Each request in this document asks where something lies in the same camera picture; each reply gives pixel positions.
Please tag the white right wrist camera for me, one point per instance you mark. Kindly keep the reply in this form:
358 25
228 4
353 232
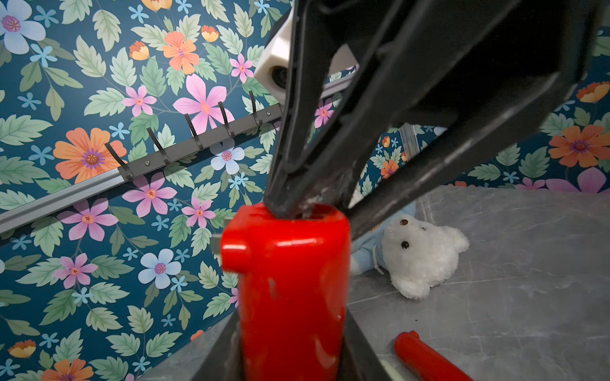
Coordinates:
281 62

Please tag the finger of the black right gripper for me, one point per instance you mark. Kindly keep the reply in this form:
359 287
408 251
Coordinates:
318 159
452 157

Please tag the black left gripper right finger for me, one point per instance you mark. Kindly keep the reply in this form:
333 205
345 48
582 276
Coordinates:
358 361

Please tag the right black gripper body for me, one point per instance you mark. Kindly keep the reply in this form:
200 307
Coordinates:
482 62

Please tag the white bunny plush blue shirt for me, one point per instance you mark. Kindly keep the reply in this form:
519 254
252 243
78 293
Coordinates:
417 255

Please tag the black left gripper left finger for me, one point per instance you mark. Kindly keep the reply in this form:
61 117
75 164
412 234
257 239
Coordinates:
224 360

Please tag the red flashlight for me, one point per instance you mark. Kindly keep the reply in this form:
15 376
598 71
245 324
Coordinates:
292 290
424 362

